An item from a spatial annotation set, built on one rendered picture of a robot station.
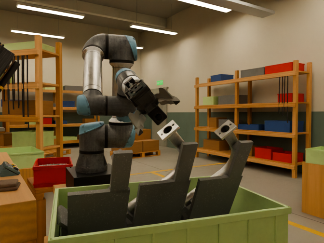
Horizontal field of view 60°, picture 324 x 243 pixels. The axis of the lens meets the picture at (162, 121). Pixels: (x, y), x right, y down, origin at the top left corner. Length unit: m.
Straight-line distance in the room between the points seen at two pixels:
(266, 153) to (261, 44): 2.59
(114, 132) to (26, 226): 0.52
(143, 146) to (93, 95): 6.80
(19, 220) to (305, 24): 6.19
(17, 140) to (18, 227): 3.42
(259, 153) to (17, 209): 5.62
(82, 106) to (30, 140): 3.39
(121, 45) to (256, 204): 0.87
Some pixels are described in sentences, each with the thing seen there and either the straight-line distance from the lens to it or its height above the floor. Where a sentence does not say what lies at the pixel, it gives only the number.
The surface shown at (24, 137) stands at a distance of 4.47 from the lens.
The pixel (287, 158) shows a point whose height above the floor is 0.35.
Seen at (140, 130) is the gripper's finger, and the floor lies 1.16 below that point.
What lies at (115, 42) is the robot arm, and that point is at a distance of 1.33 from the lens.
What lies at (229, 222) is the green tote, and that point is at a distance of 0.77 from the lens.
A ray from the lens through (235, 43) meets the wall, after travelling 7.76.
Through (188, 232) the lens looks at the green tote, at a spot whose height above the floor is 0.93.
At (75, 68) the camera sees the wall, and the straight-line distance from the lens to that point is 11.12.
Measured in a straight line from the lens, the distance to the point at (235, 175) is 0.87.
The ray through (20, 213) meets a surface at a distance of 1.17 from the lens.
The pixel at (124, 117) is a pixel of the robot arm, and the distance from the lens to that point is 1.06.
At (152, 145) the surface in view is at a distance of 7.99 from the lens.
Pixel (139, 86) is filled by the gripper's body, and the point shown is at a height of 1.30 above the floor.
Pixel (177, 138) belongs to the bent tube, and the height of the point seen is 1.15.
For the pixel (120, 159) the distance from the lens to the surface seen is 0.66.
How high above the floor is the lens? 1.22
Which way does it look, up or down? 2 degrees down
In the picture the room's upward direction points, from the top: straight up
